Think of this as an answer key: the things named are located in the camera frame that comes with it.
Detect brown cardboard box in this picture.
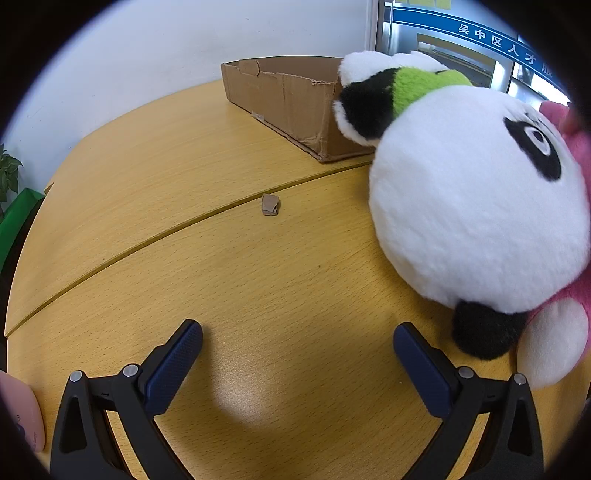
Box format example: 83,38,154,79
221,56,376,164

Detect potted green plant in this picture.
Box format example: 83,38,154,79
0,144,23,217

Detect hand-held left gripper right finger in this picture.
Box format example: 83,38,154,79
393,322,544,480

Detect blue glass wall banner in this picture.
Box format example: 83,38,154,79
392,4,570,93

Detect pink bear plush toy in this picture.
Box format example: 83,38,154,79
516,102,591,389

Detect panda plush toy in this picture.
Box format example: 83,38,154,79
333,50,591,361

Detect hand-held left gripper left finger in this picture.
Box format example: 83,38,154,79
50,318,204,480

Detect pink plastic object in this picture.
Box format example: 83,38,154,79
0,371,46,452

